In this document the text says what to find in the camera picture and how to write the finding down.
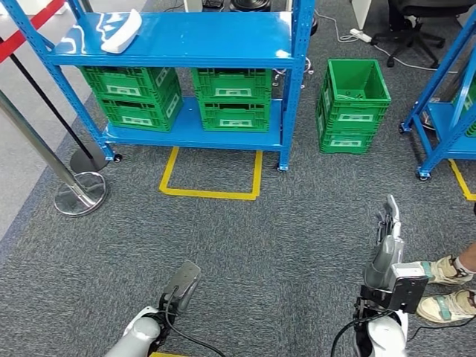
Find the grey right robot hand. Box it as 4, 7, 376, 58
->
363, 194, 405, 292

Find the blue metal shelf rack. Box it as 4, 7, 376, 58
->
0, 0, 317, 173

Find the white curved plastic part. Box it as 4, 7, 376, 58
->
100, 8, 143, 54

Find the person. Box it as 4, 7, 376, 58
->
416, 243, 476, 325

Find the green plastic crate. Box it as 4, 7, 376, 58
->
318, 129, 376, 155
451, 78, 476, 138
198, 100, 272, 133
80, 66, 183, 107
316, 59, 392, 138
97, 86, 184, 133
190, 68, 273, 104

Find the chrome round base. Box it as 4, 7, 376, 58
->
421, 110, 437, 132

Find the white power strip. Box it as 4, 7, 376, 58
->
349, 28, 373, 44

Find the black office chair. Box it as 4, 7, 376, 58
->
371, 0, 476, 69

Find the chrome dome barrier base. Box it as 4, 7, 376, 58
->
0, 89, 109, 218

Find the red barrier belt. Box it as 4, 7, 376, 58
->
0, 0, 66, 65

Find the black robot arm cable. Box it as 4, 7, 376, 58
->
330, 310, 395, 357
164, 288, 226, 357

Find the thin black floor cable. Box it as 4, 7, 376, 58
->
407, 316, 476, 344

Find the blue metal frame with casters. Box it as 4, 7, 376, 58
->
398, 7, 476, 181

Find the white floor cable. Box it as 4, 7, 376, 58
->
314, 8, 459, 75

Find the black post with flat base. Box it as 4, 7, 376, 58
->
0, 36, 111, 175

